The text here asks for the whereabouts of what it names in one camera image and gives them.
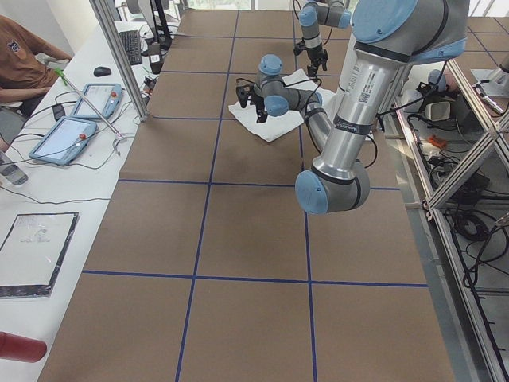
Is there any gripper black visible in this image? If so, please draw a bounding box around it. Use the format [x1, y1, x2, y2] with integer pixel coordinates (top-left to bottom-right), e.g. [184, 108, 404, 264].
[251, 93, 268, 123]
[306, 45, 328, 77]

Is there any white printed t-shirt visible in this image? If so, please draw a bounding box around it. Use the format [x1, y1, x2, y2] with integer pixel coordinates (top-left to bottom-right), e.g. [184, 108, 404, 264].
[228, 69, 317, 142]

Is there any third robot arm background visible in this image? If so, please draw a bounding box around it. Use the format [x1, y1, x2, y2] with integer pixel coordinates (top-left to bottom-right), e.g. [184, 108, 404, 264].
[471, 56, 508, 98]

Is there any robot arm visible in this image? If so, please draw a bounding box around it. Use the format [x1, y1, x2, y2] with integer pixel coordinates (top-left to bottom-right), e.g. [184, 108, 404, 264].
[238, 1, 469, 214]
[293, 1, 352, 77]

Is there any black keyboard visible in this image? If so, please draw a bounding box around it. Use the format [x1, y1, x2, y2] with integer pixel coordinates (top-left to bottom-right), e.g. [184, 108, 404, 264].
[119, 30, 142, 65]

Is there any teach pendant far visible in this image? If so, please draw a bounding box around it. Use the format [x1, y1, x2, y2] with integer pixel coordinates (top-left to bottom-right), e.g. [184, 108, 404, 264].
[71, 83, 123, 119]

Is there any teach pendant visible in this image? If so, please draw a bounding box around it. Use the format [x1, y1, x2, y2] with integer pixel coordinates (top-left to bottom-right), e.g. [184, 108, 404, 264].
[29, 116, 98, 166]
[71, 83, 123, 119]

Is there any black computer mouse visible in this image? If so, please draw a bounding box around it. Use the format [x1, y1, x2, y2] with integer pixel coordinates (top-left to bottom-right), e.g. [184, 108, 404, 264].
[93, 66, 111, 77]

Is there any teach pendant near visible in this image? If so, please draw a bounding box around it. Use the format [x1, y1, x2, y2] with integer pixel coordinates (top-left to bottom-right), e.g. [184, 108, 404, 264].
[29, 116, 98, 166]

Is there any person in brown shirt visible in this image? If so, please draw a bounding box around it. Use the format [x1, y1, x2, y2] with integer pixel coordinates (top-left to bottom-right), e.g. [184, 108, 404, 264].
[0, 14, 73, 132]

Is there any clear water bottle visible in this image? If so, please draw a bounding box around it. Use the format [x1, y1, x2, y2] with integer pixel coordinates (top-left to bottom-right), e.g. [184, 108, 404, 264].
[0, 151, 29, 185]

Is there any dark red bottle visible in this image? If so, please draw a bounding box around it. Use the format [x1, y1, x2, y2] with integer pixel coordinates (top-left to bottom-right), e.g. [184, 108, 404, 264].
[1, 332, 47, 363]

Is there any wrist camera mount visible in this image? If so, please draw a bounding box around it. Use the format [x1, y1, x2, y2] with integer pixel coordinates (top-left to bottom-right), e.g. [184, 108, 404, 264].
[293, 40, 307, 57]
[235, 77, 255, 108]

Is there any orange tool under frame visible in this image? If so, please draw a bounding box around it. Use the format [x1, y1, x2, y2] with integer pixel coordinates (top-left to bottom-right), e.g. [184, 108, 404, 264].
[427, 135, 448, 150]

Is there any aluminium frame post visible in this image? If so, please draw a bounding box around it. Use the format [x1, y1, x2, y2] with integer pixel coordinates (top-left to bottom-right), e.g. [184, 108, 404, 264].
[89, 0, 149, 122]

